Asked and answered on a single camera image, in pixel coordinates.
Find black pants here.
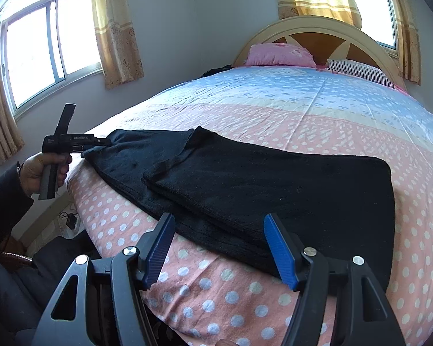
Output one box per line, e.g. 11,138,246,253
83,127,396,287

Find dark sleeved left forearm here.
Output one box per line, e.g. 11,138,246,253
0,163,33,245

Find person's left hand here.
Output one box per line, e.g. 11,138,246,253
19,152,72,197

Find black charger on floor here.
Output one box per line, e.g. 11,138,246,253
58,211,77,230

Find polka dot bed sheet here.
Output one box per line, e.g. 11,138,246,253
66,62,433,346

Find black item beside bed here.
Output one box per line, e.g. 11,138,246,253
200,64,233,78

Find pink pillow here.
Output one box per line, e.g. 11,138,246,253
245,43,317,68

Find striped patterned pillow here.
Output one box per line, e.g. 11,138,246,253
325,59,397,89

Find wooden arched headboard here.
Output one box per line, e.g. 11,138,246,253
233,16,406,89

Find yellow right curtain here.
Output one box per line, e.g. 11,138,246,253
392,0,422,85

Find left wall window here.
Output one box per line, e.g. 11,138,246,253
0,0,101,118

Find wall window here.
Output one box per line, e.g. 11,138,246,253
355,0,397,50
0,0,101,118

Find back wall window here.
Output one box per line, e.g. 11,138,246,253
355,0,397,50

